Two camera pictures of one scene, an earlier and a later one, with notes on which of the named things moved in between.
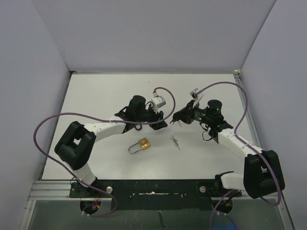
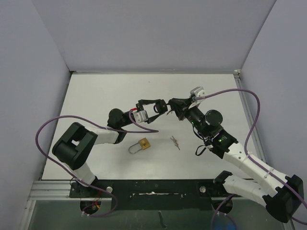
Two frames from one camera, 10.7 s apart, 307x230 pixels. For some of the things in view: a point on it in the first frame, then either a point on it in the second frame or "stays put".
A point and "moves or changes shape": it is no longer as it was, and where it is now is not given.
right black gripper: x=184 y=115 -> x=181 y=104
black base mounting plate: x=154 y=194 stays put
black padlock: x=140 y=128 moves or changes shape
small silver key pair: x=175 y=141 stays put
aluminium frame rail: x=56 y=190 stays put
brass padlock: x=144 y=143 stays put
